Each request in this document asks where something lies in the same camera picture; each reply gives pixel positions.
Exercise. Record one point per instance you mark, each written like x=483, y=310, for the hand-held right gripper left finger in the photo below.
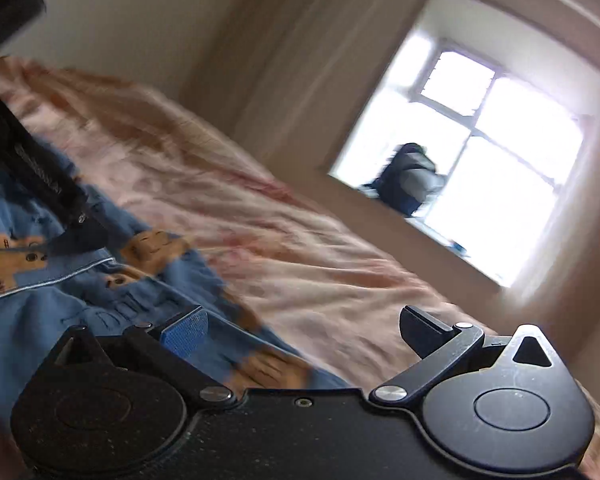
x=185, y=332

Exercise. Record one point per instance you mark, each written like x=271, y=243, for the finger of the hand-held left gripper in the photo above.
x=55, y=185

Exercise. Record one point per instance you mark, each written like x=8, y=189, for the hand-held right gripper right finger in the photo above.
x=422, y=327

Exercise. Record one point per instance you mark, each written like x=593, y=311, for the blue pants with orange print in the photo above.
x=55, y=320

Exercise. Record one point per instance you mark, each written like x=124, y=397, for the small blue box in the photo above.
x=458, y=248

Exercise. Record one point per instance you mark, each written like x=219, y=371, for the white windowsill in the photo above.
x=430, y=240

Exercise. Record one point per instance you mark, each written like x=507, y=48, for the pink floral blanket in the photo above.
x=260, y=220

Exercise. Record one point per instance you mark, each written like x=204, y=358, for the dark blue backpack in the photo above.
x=410, y=180

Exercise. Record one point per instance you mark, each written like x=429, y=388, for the white framed window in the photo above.
x=475, y=160

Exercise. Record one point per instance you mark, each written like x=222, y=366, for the beige curtain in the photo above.
x=230, y=60

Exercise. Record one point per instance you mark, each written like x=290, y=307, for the white sheer curtain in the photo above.
x=340, y=70

